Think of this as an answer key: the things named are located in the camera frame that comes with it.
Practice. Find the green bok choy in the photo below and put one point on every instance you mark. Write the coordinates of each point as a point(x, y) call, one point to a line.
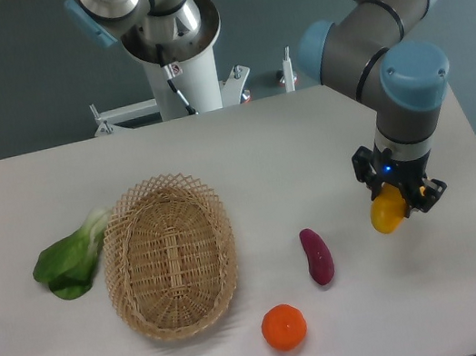
point(67, 267)

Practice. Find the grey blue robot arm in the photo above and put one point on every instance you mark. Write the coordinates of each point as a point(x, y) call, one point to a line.
point(365, 57)

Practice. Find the orange tangerine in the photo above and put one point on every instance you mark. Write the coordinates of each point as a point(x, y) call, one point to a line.
point(283, 327)

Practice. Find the woven wicker basket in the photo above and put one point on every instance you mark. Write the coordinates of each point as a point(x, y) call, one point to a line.
point(170, 257)

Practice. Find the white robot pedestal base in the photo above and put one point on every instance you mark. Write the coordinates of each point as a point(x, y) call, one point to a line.
point(176, 53)

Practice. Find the purple sweet potato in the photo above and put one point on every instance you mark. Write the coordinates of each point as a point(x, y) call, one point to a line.
point(320, 262)

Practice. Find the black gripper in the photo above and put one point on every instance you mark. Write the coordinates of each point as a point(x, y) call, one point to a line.
point(374, 168)

